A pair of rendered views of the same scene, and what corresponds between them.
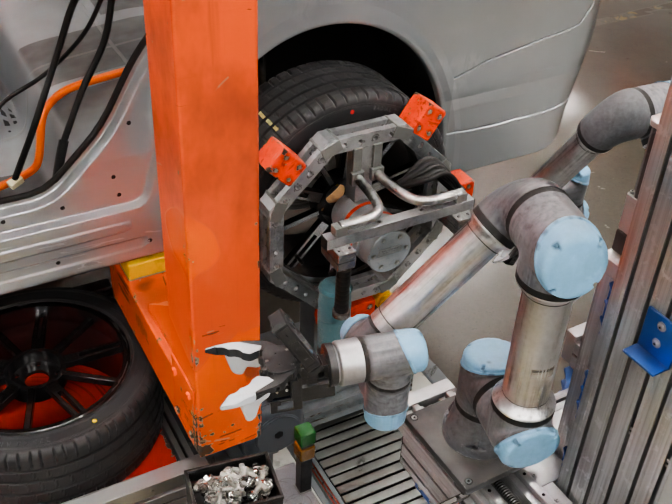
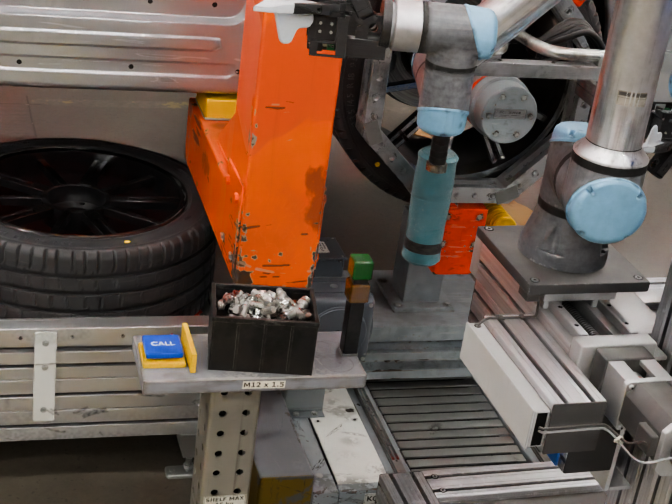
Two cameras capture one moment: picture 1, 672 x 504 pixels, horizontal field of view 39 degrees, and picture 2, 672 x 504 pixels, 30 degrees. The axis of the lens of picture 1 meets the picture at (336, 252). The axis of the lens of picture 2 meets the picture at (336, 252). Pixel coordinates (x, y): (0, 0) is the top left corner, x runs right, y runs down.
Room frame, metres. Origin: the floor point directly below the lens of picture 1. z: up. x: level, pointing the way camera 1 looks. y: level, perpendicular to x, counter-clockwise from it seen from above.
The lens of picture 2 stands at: (-0.64, -0.34, 1.69)
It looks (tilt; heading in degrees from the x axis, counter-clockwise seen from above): 26 degrees down; 12
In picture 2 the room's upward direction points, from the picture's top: 8 degrees clockwise
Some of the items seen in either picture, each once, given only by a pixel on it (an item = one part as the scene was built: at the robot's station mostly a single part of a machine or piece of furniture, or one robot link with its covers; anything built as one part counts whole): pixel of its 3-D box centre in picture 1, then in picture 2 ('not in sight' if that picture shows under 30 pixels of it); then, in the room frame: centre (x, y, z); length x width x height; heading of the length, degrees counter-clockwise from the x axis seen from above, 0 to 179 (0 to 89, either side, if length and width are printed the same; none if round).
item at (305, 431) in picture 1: (305, 434); (360, 266); (1.48, 0.05, 0.64); 0.04 x 0.04 x 0.04; 30
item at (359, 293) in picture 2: (304, 449); (357, 290); (1.48, 0.05, 0.59); 0.04 x 0.04 x 0.04; 30
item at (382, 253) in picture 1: (369, 230); (491, 99); (2.00, -0.09, 0.85); 0.21 x 0.14 x 0.14; 30
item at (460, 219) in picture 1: (455, 217); (595, 89); (1.97, -0.30, 0.93); 0.09 x 0.05 x 0.05; 30
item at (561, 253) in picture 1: (535, 341); (630, 66); (1.22, -0.35, 1.19); 0.15 x 0.12 x 0.55; 17
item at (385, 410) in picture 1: (383, 390); (444, 92); (1.16, -0.09, 1.11); 0.11 x 0.08 x 0.11; 17
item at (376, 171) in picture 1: (418, 172); (559, 27); (2.01, -0.20, 1.03); 0.19 x 0.18 x 0.11; 30
